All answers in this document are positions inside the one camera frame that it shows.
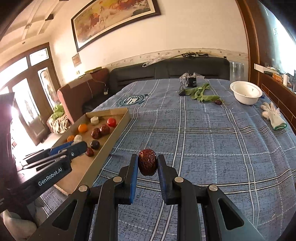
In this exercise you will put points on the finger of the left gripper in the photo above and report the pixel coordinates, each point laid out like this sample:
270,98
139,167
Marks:
76,149
46,153

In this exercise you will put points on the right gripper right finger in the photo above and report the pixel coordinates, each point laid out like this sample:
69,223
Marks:
203,205

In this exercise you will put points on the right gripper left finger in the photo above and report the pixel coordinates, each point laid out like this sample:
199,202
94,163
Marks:
92,213

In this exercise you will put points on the orange mandarin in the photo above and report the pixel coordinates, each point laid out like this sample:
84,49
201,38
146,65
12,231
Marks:
82,128
70,138

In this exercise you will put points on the long sugarcane piece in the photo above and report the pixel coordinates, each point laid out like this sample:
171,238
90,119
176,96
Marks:
77,138

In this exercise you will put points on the wrinkled red date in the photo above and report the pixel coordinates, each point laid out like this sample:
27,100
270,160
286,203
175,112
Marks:
89,152

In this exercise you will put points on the dark purple plum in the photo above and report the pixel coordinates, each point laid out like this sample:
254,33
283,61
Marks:
95,144

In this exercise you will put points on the large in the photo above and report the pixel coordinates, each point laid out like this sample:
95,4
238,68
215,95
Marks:
96,134

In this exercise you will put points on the hexagonal sugarcane piece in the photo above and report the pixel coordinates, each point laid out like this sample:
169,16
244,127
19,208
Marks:
94,120

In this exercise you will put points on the large red date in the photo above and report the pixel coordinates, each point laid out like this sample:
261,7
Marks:
104,130

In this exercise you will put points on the red cherry tomato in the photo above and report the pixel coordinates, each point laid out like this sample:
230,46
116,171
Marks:
111,122

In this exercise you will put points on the small red date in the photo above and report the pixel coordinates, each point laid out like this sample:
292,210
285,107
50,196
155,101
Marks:
147,162

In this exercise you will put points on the patterned blanket pile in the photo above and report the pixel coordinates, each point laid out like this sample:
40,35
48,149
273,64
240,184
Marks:
58,122

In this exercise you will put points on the cardboard tray box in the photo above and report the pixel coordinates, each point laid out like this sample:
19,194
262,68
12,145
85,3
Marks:
85,169

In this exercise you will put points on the brown armchair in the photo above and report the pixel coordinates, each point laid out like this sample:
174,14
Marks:
84,90

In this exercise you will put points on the wooden glass door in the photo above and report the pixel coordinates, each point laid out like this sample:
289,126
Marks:
32,77

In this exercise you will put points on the black leather sofa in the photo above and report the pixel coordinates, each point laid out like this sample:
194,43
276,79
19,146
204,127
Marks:
118,78

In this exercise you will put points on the green leafy vegetable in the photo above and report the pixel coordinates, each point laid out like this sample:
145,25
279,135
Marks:
198,93

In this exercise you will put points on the white work glove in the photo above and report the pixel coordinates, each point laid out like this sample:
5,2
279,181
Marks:
272,114

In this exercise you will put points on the small black device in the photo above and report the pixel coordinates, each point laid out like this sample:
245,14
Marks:
182,92

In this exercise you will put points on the white bowl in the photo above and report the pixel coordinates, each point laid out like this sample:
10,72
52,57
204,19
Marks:
245,92

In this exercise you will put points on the framed horse painting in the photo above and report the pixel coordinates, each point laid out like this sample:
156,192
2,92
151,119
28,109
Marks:
98,18

